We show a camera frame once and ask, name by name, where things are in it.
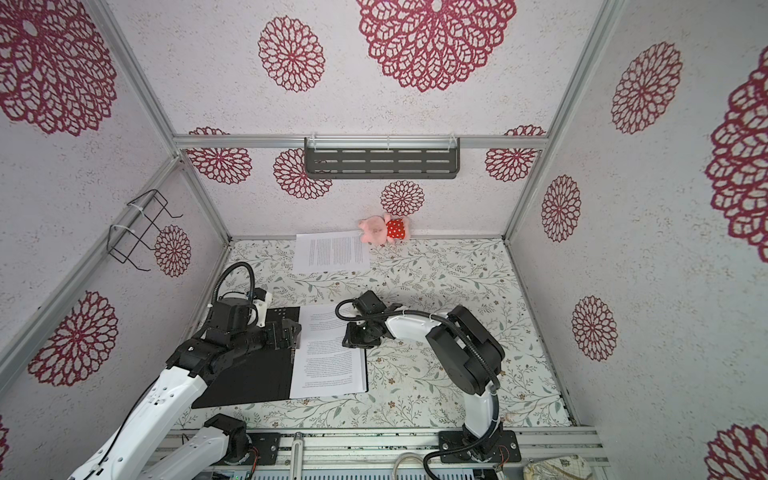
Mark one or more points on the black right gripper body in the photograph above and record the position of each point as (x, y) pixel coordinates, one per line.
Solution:
(361, 335)

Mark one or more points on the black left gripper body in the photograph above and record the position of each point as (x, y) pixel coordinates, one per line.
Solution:
(257, 339)

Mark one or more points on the white printed paper sheet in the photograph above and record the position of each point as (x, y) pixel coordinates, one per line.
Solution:
(330, 252)
(322, 366)

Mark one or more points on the teal folder with black inside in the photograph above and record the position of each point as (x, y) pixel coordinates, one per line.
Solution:
(265, 375)

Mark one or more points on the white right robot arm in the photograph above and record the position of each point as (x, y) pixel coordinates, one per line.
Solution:
(469, 354)

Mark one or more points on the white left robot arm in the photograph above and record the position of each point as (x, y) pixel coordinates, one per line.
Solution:
(126, 453)

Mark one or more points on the pink plush pig toy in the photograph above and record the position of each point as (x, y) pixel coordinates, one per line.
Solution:
(383, 230)

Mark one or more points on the patterned cloth pouch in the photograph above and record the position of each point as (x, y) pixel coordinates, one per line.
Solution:
(570, 467)

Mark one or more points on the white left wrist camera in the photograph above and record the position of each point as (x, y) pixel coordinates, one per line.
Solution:
(259, 307)

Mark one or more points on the black wire wall rack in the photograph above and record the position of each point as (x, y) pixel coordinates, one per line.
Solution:
(124, 238)

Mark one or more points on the grey slotted wall shelf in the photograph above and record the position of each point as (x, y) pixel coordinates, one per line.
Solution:
(387, 159)

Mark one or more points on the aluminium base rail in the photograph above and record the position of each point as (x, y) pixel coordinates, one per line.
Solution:
(377, 453)

